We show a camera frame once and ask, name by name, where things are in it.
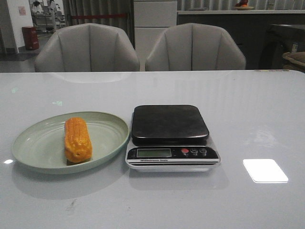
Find orange corn cob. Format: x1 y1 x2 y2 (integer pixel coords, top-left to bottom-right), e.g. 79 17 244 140
64 117 92 163

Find black silver kitchen scale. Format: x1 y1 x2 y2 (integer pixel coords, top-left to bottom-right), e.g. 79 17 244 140
125 104 221 172

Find right grey upholstered chair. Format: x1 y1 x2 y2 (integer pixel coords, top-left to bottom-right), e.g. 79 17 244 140
145 23 246 72

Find grey upholstered chair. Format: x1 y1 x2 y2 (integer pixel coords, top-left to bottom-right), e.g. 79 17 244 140
145 23 246 72
34 23 140 72

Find left grey upholstered chair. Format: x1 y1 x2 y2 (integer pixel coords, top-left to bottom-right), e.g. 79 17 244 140
34 23 140 72

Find white drawer cabinet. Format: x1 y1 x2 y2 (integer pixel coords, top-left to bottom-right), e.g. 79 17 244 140
133 0 177 71

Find light green plate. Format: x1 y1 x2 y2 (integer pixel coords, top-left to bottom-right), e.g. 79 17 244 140
11 112 130 175

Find dark counter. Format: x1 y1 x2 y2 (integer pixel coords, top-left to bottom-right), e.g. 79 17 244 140
177 10 305 69

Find fruit bowl on counter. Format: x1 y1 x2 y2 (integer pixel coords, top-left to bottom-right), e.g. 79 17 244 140
234 0 254 10

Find red bin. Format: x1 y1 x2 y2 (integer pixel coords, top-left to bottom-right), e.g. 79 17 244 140
22 26 39 50

